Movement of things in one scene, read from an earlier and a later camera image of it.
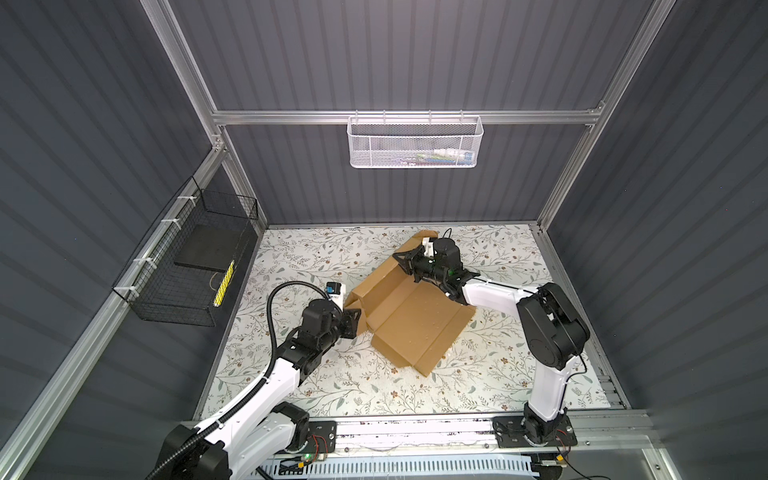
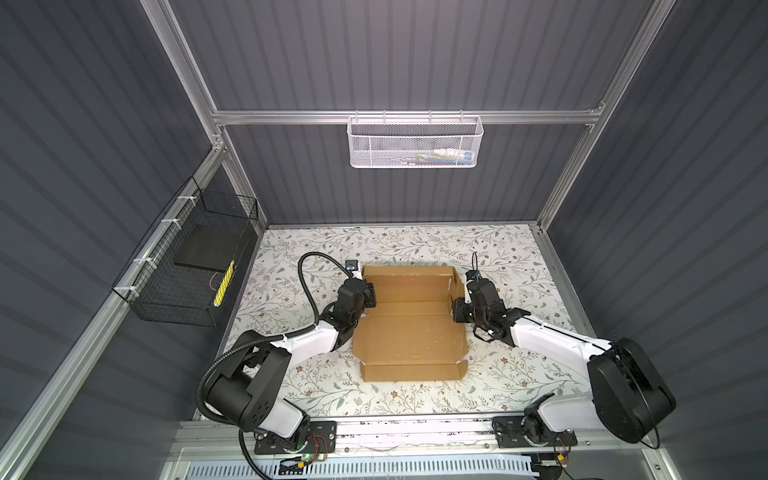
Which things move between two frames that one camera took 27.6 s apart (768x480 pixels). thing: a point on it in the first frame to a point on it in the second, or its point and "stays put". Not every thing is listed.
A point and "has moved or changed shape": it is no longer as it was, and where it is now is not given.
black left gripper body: (347, 330) to (367, 300)
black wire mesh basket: (175, 276) stays put
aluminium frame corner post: (170, 30) stays put
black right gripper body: (425, 268) to (463, 312)
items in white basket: (446, 156) stays put
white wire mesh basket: (414, 142) stays put
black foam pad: (212, 246) stays put
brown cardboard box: (413, 323) has moved or changed shape
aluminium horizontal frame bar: (543, 115) stays put
